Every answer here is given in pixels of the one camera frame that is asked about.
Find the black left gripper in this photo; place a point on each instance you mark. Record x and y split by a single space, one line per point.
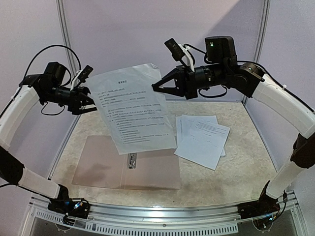
77 94

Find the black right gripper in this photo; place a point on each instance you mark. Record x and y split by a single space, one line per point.
187 82

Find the printed white top sheet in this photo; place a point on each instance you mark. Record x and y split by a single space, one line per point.
136 116

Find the pink paper folder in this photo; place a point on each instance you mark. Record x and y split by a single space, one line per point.
100 165

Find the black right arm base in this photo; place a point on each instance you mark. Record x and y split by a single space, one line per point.
263 206

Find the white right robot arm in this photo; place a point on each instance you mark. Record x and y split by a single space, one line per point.
223 68

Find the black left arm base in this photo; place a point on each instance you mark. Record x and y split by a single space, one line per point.
76 207

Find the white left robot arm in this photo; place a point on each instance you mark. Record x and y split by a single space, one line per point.
23 160

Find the metal folder clip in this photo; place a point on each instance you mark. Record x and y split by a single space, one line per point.
131 162

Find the white paper stack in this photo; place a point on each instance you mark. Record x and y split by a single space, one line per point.
201 140

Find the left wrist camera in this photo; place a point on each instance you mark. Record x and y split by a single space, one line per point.
80 77

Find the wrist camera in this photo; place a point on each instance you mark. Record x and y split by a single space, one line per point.
80 77
180 53

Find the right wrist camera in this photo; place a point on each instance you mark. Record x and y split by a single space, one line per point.
180 53

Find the aluminium frame left post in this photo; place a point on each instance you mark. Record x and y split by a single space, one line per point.
71 59

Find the aluminium frame post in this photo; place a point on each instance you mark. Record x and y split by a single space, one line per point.
71 59
261 30

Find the aluminium frame right post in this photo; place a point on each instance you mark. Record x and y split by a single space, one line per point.
261 30

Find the aluminium front rail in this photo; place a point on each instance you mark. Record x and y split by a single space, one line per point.
112 220

